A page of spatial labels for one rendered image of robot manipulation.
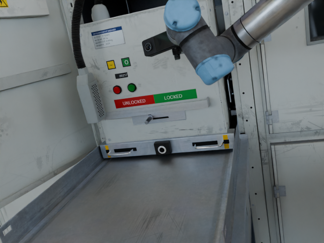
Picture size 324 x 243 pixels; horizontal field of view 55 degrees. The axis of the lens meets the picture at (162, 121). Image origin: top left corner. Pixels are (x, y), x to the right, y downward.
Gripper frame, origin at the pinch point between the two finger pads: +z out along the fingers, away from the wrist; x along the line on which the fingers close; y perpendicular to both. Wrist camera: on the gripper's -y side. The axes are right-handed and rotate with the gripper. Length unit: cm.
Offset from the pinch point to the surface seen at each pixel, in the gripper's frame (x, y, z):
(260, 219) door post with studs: -70, 24, 36
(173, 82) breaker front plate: -8.2, -1.9, 13.1
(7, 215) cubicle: -56, -103, 66
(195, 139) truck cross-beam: -29.8, 2.2, 17.9
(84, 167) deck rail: -33, -40, 16
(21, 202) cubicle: -50, -91, 61
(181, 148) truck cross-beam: -32.5, -3.5, 20.4
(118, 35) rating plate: 11.3, -18.0, 11.0
